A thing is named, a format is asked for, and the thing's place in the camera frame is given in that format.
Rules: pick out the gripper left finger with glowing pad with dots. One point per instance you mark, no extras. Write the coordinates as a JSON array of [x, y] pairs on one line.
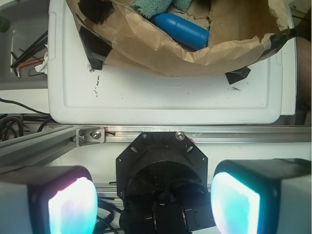
[[47, 200]]

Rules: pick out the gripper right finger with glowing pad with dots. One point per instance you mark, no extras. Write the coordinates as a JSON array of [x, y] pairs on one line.
[[263, 196]]

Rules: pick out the blue plastic bottle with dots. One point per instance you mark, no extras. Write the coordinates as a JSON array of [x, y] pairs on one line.
[[182, 30]]

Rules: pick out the white plastic bin lid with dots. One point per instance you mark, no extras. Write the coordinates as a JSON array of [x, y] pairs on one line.
[[112, 95]]

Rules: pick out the black tape piece right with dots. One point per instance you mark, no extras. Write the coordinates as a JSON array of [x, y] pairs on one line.
[[237, 75]]

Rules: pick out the crumpled white paper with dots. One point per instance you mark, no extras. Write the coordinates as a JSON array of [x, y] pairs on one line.
[[43, 68]]

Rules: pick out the orange hex key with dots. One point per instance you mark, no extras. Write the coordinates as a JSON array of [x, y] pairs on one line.
[[27, 63]]

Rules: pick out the black hex keys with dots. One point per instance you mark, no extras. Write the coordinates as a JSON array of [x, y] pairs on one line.
[[35, 47]]

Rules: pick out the brown paper bag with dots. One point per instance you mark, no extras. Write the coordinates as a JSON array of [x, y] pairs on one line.
[[242, 32]]

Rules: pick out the grey plastic tray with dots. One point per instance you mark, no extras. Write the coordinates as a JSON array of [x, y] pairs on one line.
[[28, 21]]

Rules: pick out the teal microfiber cloth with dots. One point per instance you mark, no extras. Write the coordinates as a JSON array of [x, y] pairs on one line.
[[150, 8]]

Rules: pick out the aluminium extrusion frame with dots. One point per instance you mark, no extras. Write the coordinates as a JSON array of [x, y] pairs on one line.
[[61, 145]]

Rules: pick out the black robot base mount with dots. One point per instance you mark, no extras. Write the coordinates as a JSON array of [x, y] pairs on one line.
[[162, 182]]

